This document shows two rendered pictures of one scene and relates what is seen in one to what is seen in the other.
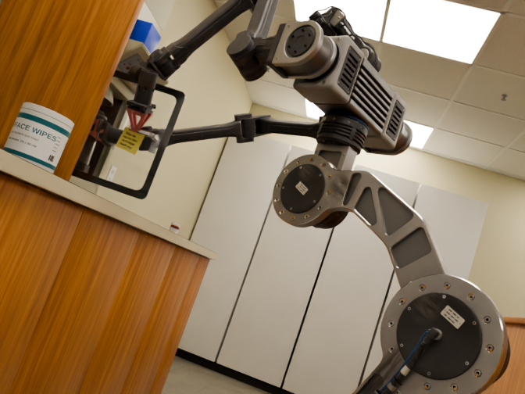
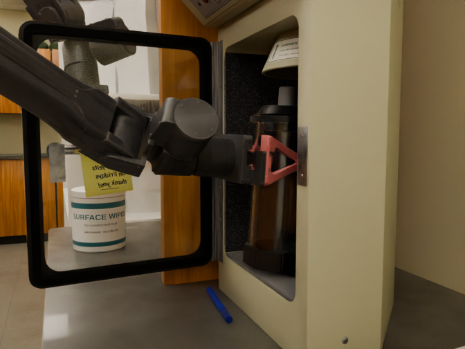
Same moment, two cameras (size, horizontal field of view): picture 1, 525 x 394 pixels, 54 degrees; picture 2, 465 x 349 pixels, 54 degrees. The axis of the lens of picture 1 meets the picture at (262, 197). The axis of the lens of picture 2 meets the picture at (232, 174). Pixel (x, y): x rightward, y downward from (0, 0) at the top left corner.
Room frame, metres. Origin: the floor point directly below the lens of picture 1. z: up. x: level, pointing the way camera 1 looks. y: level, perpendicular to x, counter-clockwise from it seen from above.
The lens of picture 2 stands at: (2.46, 0.27, 1.23)
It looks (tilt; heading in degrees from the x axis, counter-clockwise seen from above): 5 degrees down; 148
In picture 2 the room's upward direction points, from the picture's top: straight up
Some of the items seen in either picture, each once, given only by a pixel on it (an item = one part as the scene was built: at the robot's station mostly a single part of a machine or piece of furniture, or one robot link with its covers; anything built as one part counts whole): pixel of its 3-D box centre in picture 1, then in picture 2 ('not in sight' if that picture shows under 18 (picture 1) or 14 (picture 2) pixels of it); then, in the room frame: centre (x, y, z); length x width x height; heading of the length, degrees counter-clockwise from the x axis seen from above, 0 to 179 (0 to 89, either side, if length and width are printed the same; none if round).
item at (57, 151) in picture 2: not in sight; (57, 163); (1.74, 0.41, 1.18); 0.02 x 0.02 x 0.06; 85
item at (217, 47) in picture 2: not in sight; (216, 154); (1.75, 0.68, 1.19); 0.03 x 0.02 x 0.39; 169
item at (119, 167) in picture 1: (124, 132); (126, 156); (1.73, 0.52, 1.19); 0.30 x 0.01 x 0.40; 85
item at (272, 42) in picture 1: (275, 51); not in sight; (1.30, 0.10, 1.45); 0.09 x 0.08 x 0.12; 138
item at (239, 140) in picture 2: not in sight; (215, 156); (1.89, 0.59, 1.19); 0.10 x 0.07 x 0.07; 172
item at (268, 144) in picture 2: not in sight; (270, 160); (1.94, 0.66, 1.19); 0.09 x 0.07 x 0.07; 82
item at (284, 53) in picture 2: not in sight; (321, 54); (1.94, 0.75, 1.34); 0.18 x 0.18 x 0.05
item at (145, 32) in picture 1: (141, 37); not in sight; (1.80, 0.62, 1.56); 0.10 x 0.10 x 0.09; 79
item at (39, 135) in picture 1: (37, 139); not in sight; (1.31, 0.59, 1.02); 0.13 x 0.13 x 0.15
